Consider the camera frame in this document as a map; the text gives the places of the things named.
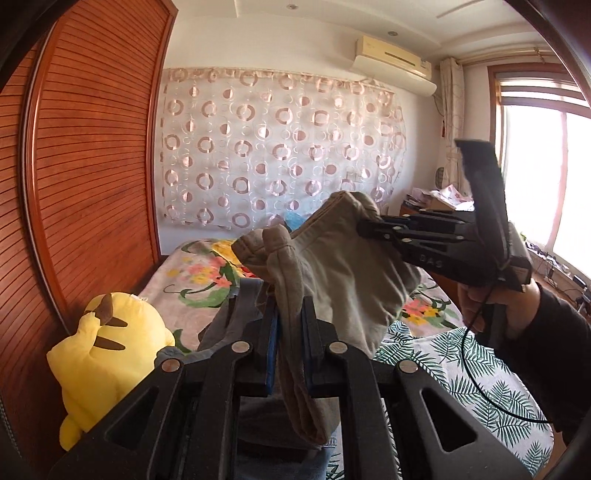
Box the cardboard box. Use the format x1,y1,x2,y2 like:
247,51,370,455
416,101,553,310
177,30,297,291
427,191,458,212

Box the white air conditioner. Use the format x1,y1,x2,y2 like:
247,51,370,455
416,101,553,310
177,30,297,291
350,36,438,97

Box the person's right forearm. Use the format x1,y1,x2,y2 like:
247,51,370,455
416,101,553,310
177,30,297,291
475,281,591,444

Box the lace window curtain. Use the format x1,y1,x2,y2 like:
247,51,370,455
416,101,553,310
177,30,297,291
436,58,467,195

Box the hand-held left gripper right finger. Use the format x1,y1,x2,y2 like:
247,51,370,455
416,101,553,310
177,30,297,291
301,295,532,480

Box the wooden dresser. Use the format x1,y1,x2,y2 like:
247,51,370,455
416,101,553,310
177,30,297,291
399,203,591,324

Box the circle pattern wall curtain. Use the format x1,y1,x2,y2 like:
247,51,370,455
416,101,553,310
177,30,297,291
157,67,407,229

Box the wooden frame window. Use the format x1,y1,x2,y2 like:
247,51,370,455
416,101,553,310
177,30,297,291
487,62,591,273

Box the person's right hand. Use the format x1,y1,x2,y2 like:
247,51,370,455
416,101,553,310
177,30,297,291
462,281,542,344

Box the pink patterned paper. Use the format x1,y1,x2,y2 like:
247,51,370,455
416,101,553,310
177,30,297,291
438,185,476,206

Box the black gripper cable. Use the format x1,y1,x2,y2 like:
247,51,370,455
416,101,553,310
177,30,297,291
459,265,552,424

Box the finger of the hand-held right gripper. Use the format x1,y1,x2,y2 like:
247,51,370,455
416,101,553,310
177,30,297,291
360,229,468,250
358,211,477,233

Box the floral blanket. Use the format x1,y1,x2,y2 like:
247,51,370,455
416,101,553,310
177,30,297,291
139,237,462,352

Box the leaf print bedsheet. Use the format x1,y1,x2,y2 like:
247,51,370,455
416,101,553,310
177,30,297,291
325,318,555,480

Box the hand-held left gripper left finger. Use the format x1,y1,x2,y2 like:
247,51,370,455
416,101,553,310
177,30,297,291
46,279,281,480

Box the beige shorts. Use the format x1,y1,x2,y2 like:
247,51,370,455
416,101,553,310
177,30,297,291
231,190,423,448

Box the yellow plush toy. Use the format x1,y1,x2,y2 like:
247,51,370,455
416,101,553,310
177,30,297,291
46,292,177,452

